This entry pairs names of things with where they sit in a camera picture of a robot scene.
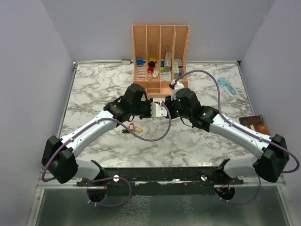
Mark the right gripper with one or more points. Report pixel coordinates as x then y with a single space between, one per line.
169 103

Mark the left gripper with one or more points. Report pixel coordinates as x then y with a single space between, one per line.
148 102

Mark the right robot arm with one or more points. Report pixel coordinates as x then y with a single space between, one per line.
268 153

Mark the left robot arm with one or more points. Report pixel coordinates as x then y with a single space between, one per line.
60 154

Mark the yellow key tag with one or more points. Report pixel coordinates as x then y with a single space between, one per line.
137 129

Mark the black key tag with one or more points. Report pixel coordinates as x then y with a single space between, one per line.
125 131

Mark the white red box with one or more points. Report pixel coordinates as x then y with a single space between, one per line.
178 67

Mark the blue block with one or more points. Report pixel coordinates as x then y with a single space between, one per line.
140 62

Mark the tall grey box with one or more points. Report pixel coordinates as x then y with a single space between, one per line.
167 62

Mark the blue toothbrush package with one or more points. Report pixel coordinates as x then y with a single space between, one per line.
226 85

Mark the peach desk organizer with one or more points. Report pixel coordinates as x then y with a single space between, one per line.
154 41

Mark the paperback book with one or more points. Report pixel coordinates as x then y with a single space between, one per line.
255 123

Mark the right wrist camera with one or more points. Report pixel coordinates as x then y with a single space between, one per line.
175 86

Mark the white adapter at wall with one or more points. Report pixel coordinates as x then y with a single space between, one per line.
126 61

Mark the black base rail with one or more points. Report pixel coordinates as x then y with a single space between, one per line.
159 181

